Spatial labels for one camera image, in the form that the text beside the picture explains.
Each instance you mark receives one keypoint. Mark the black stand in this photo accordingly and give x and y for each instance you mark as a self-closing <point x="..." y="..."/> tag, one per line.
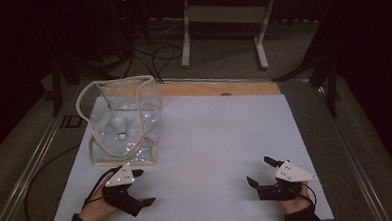
<point x="55" y="90"/>
<point x="331" y="84"/>

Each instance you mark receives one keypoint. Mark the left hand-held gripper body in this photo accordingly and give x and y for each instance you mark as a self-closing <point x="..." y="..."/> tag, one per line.
<point x="122" y="177"/>

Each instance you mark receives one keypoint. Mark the white metal stand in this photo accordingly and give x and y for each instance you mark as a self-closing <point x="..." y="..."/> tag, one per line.
<point x="226" y="14"/>

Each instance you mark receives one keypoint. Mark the white table sheet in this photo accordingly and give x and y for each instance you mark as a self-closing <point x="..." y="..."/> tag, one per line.
<point x="218" y="133"/>

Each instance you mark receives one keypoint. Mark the person's right hand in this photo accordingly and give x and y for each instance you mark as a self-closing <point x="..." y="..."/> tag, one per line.
<point x="295" y="204"/>

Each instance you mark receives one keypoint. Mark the aluminium frame rail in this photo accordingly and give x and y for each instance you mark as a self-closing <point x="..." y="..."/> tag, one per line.
<point x="29" y="164"/>
<point x="352" y="157"/>

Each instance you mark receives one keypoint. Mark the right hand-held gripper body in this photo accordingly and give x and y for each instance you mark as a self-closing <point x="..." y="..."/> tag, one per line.
<point x="292" y="173"/>

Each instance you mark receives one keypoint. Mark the white shuttlecock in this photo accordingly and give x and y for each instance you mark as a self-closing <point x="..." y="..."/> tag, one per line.
<point x="119" y="124"/>

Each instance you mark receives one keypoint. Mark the person's left hand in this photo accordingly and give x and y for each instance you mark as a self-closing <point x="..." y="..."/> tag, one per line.
<point x="96" y="208"/>

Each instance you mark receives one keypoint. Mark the clear plastic bag beige trim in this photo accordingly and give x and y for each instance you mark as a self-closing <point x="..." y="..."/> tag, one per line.
<point x="143" y="102"/>

